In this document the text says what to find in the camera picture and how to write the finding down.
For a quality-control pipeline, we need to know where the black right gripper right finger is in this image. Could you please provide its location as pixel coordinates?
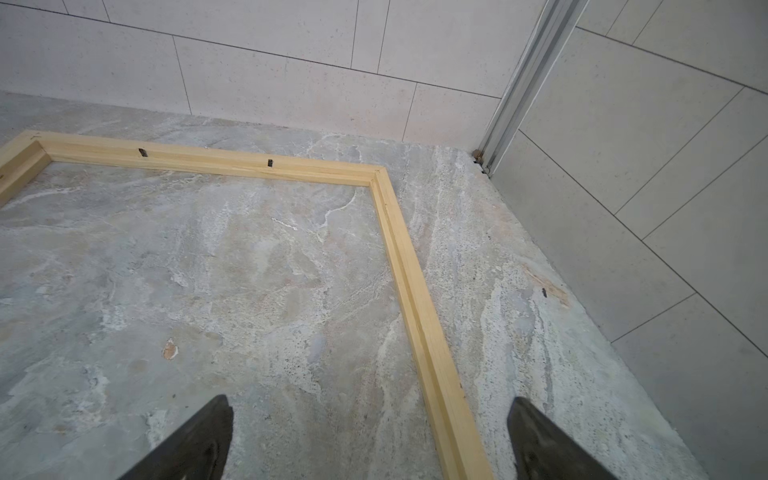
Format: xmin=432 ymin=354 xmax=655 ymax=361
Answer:
xmin=507 ymin=396 xmax=617 ymax=480

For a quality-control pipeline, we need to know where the aluminium corner post right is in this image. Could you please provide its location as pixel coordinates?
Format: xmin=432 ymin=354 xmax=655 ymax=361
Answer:
xmin=473 ymin=0 xmax=588 ymax=176

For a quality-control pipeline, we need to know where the light wooden picture frame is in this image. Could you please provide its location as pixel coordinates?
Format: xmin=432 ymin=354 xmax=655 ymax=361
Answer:
xmin=1 ymin=130 xmax=493 ymax=479

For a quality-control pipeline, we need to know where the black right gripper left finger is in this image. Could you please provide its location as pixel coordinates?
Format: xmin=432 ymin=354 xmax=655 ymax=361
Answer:
xmin=120 ymin=395 xmax=234 ymax=480

